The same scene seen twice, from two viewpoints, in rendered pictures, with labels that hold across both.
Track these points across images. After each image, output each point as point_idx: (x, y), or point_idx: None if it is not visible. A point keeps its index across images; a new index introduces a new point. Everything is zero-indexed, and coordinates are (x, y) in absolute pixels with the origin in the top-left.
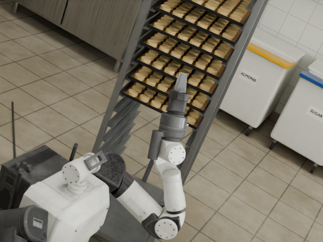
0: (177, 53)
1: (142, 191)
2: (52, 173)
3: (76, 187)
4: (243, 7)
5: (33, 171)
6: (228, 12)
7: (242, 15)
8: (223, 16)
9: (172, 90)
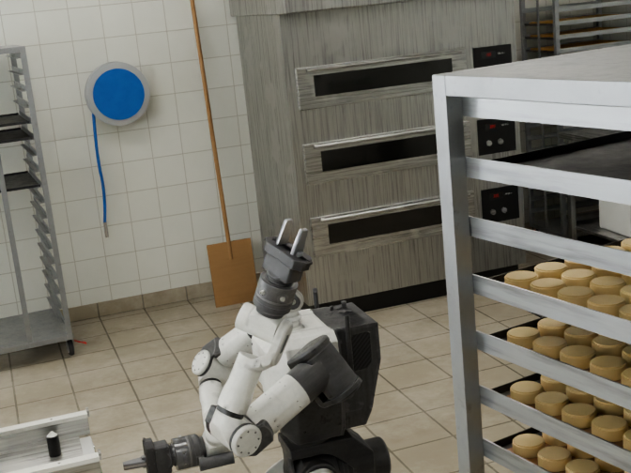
0: None
1: (275, 388)
2: (321, 318)
3: None
4: (624, 305)
5: (330, 312)
6: (540, 268)
7: (535, 284)
8: (525, 268)
9: (304, 254)
